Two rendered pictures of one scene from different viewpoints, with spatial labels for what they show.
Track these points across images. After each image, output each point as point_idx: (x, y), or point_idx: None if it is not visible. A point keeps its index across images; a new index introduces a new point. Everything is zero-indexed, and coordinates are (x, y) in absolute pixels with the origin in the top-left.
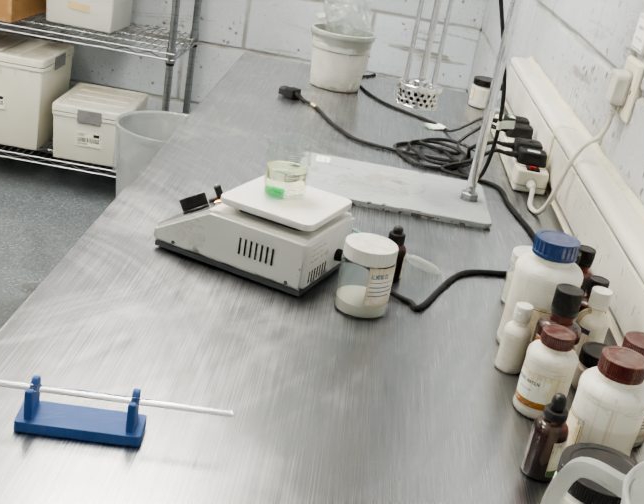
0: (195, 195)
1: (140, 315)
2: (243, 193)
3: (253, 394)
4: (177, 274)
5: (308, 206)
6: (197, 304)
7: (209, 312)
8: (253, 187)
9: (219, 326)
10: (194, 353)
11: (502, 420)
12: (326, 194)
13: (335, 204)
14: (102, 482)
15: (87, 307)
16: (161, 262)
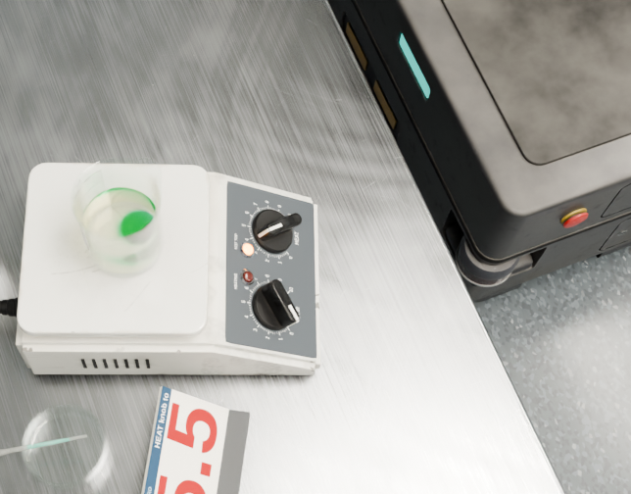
0: (277, 220)
1: (193, 40)
2: (182, 203)
3: None
4: (227, 163)
5: (70, 235)
6: (154, 107)
7: (129, 99)
8: (185, 241)
9: (99, 77)
10: (89, 8)
11: None
12: (70, 316)
13: (35, 281)
14: None
15: (255, 17)
16: (268, 178)
